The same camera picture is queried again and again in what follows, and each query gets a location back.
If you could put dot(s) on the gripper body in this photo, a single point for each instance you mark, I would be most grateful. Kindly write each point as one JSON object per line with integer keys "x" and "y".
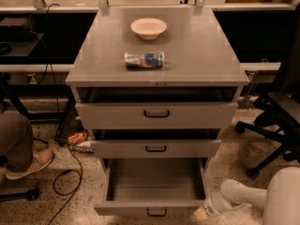
{"x": 211, "y": 206}

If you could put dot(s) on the grey bottom drawer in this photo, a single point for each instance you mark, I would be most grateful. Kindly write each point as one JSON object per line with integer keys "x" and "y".
{"x": 154, "y": 187}

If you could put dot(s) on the grey drawer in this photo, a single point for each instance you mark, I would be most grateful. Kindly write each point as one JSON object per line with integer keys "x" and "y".
{"x": 154, "y": 187}
{"x": 155, "y": 108}
{"x": 156, "y": 143}

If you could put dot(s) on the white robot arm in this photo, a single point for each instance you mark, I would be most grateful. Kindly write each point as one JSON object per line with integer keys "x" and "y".
{"x": 280, "y": 202}

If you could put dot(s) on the grey middle drawer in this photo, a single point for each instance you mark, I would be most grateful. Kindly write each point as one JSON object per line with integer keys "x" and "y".
{"x": 156, "y": 143}

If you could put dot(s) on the grey metal drawer cabinet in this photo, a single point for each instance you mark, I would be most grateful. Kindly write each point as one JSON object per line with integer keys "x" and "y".
{"x": 196, "y": 53}

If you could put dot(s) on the grey top drawer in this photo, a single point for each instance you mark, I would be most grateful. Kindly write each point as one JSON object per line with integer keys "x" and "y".
{"x": 155, "y": 108}

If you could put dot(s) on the black office chair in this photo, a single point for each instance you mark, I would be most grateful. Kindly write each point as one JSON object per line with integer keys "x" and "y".
{"x": 280, "y": 117}

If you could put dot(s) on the white packet on floor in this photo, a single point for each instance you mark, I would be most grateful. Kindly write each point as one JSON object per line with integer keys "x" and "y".
{"x": 83, "y": 147}

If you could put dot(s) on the orange snack packet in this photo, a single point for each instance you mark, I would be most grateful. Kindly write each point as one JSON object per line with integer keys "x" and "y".
{"x": 77, "y": 138}

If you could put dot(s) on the crushed blue silver can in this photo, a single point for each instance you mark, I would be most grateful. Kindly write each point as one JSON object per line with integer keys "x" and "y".
{"x": 144, "y": 60}

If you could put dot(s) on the tan shoe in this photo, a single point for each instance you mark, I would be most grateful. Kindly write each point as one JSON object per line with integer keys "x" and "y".
{"x": 41, "y": 159}

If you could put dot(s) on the black stool base leg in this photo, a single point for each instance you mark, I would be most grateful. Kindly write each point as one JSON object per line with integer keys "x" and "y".
{"x": 29, "y": 195}

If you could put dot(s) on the white paper bowl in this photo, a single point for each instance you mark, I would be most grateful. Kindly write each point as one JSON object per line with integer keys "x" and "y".
{"x": 148, "y": 28}

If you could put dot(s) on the person's leg brown trousers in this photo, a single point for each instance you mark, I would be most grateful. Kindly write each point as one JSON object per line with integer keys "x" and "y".
{"x": 16, "y": 141}

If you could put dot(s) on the black side table frame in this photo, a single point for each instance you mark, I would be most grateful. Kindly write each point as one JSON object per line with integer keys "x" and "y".
{"x": 29, "y": 72}

